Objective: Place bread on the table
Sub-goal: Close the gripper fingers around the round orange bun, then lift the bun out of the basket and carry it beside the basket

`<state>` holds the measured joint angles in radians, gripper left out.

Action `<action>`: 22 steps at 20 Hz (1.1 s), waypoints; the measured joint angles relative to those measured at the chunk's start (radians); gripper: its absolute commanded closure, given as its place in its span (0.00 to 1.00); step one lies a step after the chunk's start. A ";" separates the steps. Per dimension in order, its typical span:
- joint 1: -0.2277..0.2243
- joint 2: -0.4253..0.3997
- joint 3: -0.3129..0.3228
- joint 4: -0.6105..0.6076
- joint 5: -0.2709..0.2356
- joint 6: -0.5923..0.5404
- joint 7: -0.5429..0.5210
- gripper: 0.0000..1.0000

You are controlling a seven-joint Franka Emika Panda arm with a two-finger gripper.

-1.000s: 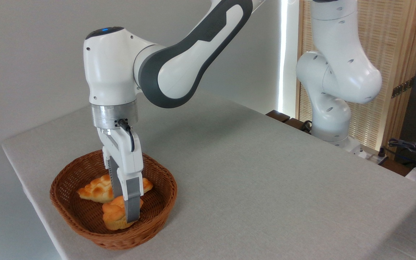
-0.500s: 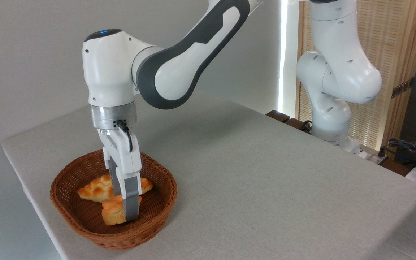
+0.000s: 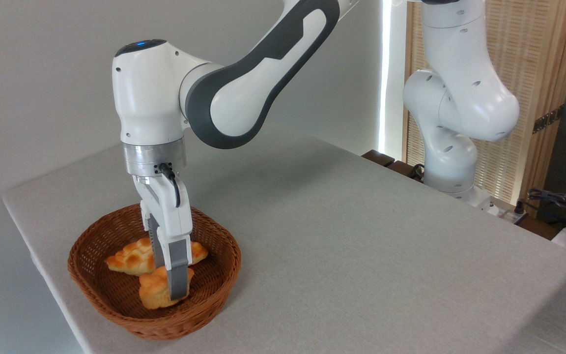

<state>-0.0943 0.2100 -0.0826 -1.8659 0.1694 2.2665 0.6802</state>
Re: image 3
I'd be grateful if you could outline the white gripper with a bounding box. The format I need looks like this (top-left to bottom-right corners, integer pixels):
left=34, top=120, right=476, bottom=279
left=133, top=176, right=194, bottom=301

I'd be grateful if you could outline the round muffin-shaped bread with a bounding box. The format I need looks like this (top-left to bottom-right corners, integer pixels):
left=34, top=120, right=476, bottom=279
left=139, top=266, right=195, bottom=310

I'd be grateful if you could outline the long braided bread loaf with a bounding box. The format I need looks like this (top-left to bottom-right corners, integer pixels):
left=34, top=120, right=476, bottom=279
left=105, top=237, right=209, bottom=276

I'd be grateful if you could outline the brown wicker basket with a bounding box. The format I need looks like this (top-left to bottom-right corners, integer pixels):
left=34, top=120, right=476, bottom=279
left=68, top=204, right=242, bottom=341

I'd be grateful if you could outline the light grey tablecloth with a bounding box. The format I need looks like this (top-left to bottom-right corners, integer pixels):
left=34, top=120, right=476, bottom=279
left=2, top=120, right=566, bottom=354

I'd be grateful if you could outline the dark metal screen hinge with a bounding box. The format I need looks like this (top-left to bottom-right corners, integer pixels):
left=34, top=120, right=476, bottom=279
left=532, top=104, right=565, bottom=134

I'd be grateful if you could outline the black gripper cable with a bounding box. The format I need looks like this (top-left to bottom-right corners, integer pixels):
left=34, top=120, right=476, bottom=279
left=159, top=163, right=182, bottom=208

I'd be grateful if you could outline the tangled dark cable bundle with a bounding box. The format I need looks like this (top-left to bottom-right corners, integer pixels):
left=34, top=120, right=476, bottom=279
left=527, top=183, right=566, bottom=232

